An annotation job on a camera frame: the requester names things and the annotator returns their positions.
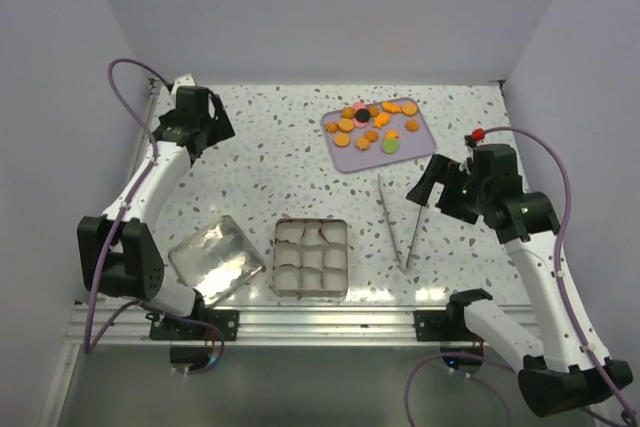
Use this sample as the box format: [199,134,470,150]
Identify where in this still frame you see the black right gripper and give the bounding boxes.
[407,153,492,225]

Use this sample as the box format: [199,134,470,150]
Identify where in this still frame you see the green round cookie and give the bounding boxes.
[382,138,399,155]

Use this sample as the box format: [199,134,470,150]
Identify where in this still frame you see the orange fish cookie front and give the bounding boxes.
[384,130,399,140]

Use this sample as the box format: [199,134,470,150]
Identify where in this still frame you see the orange fish cookie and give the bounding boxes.
[384,130,399,140]
[373,112,391,129]
[382,101,402,114]

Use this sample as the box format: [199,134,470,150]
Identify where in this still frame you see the orange chip cookie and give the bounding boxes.
[364,131,379,142]

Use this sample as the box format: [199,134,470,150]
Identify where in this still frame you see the orange flower cookie front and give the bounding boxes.
[356,138,370,151]

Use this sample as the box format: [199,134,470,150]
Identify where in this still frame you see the orange round cookie front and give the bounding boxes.
[333,132,350,148]

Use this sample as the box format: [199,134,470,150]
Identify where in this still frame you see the metal serving tongs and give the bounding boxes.
[376,174,425,274]

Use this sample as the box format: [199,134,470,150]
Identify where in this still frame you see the orange round sandwich cookie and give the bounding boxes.
[338,118,354,133]

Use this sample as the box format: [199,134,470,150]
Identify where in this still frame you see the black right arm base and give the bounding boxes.
[413,289,493,342]

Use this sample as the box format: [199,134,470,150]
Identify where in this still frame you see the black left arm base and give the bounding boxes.
[145,309,240,341]

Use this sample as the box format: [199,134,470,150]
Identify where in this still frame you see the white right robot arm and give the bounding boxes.
[406,144,633,417]

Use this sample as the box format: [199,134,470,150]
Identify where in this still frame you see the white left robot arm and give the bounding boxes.
[77,85,235,340]

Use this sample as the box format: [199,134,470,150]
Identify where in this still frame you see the orange swirl cookie right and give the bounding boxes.
[405,120,420,132]

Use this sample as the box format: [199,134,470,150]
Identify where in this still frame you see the orange swirl cookie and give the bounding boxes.
[405,120,420,132]
[325,122,339,133]
[341,107,355,119]

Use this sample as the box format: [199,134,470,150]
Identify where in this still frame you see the orange round cookie right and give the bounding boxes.
[401,103,418,117]

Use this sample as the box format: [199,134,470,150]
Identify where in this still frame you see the orange fish cookie middle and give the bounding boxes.
[373,112,391,129]

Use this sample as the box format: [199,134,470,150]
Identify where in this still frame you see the lavender cookie tray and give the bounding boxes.
[322,97,436,173]

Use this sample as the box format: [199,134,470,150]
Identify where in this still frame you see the orange fish cookie top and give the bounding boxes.
[382,101,402,114]

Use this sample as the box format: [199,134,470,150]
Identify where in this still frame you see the black sandwich cookie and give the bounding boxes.
[354,108,371,124]

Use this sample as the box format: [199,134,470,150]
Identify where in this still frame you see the pink round cookie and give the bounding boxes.
[352,102,371,128]

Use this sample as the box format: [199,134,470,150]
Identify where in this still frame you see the orange swirl cookie top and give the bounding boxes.
[341,107,355,119]

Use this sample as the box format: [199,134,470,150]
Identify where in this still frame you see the orange swirl cookie left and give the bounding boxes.
[325,122,339,133]

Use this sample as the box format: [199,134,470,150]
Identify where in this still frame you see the silver tin lid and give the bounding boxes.
[168,215,265,307]

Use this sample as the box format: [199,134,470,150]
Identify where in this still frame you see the square cookie tin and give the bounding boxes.
[271,218,349,299]

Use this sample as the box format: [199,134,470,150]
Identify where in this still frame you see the red right cable connector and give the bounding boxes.
[464,128,486,147]

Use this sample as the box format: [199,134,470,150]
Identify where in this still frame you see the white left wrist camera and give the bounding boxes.
[171,74,197,95]

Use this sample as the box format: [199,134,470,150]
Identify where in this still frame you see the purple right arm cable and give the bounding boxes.
[403,126,635,427]

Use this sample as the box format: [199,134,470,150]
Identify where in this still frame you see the aluminium front rail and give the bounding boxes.
[64,300,546,348]

